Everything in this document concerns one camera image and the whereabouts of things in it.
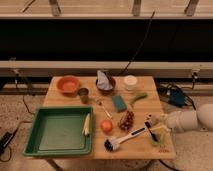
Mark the small metal cup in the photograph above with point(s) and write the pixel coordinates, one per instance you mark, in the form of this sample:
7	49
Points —
84	95

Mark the white lidded container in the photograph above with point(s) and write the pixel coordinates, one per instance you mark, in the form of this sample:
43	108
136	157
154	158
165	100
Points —
130	82

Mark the bunch of dark grapes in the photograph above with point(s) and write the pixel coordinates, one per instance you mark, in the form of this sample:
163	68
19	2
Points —
126	122

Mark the crumpled grey cloth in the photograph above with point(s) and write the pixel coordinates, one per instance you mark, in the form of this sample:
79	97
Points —
103	81

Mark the orange peach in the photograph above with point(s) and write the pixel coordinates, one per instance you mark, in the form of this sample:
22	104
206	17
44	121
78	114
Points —
106	126

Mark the black power adapter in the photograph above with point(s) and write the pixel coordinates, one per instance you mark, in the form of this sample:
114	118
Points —
4	141

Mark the green sponge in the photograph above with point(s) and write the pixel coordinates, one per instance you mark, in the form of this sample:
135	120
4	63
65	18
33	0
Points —
119	103

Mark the yellow corn cob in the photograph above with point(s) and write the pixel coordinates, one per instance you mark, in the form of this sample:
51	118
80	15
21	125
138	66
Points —
86	128

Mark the orange bowl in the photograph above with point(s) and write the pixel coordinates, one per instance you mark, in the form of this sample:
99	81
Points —
68	84

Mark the green plastic cup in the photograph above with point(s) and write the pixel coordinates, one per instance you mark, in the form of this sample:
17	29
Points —
160	139

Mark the metal spoon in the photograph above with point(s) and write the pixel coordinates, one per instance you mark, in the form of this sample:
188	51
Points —
107	113

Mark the blue power box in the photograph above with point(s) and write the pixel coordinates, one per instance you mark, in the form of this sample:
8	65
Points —
177	97

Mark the dark brown bowl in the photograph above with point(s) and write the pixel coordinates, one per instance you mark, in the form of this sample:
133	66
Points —
110	89

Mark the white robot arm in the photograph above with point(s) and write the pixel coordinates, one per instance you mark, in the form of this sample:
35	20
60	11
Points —
200	120

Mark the green plastic tray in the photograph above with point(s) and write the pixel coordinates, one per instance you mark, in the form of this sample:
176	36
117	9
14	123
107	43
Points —
57	132

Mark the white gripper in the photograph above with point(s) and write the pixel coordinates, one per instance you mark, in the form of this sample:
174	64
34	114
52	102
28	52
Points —
157	123

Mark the white dish brush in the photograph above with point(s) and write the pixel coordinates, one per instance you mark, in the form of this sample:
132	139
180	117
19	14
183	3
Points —
112	143

